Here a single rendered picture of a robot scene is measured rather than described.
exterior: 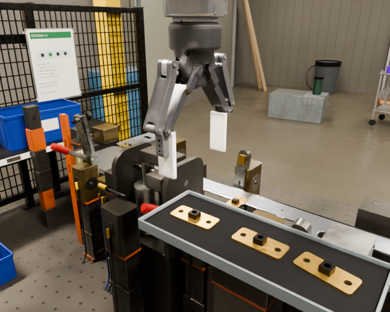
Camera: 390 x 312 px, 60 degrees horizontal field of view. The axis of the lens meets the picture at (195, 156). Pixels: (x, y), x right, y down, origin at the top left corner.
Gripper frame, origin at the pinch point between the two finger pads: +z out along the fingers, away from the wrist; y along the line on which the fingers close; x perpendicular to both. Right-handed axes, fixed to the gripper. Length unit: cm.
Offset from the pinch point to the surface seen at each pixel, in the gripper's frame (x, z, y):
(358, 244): -23.7, 16.7, 16.7
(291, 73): 278, 96, 777
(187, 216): 1.1, 11.4, -0.7
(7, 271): 70, 54, -6
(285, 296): -19.7, 11.8, -7.6
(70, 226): 81, 58, 24
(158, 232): 2.2, 11.6, -7.0
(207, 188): 22, 28, 37
